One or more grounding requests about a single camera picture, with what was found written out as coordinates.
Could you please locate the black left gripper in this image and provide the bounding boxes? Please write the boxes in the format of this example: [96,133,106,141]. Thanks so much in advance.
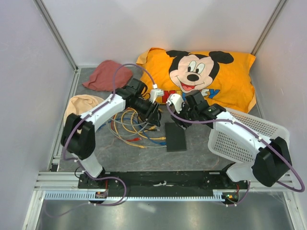
[130,97,160,127]

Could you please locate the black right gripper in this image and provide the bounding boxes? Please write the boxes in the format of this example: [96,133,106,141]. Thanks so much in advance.
[170,99,198,131]

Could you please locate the black network switch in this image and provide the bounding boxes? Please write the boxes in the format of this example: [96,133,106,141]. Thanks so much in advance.
[165,122,187,152]

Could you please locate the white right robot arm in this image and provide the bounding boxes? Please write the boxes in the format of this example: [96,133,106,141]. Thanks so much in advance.
[167,91,291,189]

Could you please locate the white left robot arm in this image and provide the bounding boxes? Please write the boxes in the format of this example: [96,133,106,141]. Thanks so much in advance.
[60,79,164,188]

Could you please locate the orange Mickey Mouse pillow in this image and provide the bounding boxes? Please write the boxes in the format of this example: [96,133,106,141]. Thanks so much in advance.
[136,48,256,113]

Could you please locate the white plastic basket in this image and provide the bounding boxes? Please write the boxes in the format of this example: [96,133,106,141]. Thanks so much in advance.
[208,108,289,182]

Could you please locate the red cloth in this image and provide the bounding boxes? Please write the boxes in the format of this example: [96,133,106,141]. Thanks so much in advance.
[83,60,133,92]

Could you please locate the peach bucket hat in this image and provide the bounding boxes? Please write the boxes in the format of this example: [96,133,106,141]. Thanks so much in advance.
[63,94,104,124]

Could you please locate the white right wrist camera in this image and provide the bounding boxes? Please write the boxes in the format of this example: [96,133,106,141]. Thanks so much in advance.
[166,93,184,114]

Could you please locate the yellow ethernet cable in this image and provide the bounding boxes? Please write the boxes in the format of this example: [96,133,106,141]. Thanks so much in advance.
[112,109,167,149]

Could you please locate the blue ethernet cable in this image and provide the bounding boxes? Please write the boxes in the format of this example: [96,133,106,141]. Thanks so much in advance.
[98,115,167,146]

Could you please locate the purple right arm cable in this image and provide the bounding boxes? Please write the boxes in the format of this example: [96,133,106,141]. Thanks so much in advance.
[165,102,305,208]

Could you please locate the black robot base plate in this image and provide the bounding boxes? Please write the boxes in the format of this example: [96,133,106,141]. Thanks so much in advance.
[78,171,248,196]

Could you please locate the grey slotted cable duct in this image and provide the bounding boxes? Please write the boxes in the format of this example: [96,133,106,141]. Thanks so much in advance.
[44,191,225,202]

